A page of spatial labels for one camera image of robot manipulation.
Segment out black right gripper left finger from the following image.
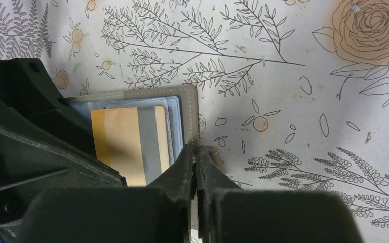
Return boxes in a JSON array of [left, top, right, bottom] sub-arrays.
[[17, 144, 194, 242]]

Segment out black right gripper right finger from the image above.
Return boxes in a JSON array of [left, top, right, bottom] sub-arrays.
[[195, 147, 363, 242]]

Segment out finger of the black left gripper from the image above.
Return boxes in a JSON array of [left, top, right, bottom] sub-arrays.
[[0, 58, 126, 242]]

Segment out grey card holder wallet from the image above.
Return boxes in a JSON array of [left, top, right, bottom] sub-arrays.
[[66, 85, 200, 164]]

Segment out floral patterned table mat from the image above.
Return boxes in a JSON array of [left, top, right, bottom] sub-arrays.
[[0, 1, 389, 242]]

